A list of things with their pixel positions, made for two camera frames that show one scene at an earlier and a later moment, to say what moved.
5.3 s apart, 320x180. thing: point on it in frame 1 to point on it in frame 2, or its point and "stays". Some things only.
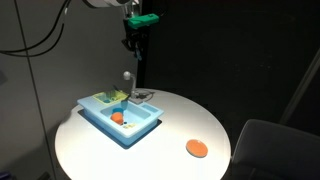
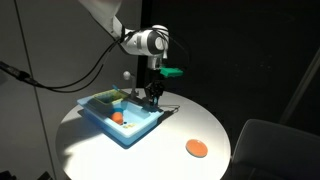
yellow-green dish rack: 109,97 stays
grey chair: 266,150 stays
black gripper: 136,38 to 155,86
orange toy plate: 196,148 stays
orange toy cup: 117,117 stays
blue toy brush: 138,55 to 155,101
